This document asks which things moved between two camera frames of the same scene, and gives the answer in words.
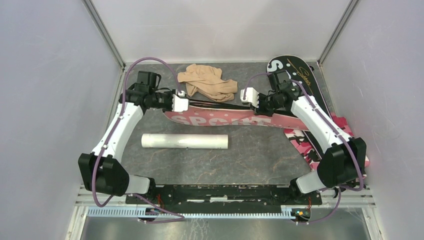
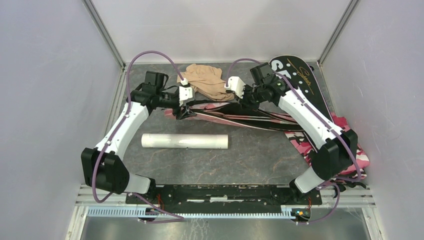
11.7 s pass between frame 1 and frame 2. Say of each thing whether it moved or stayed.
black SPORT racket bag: stayed
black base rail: stayed
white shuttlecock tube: stayed
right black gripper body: moved
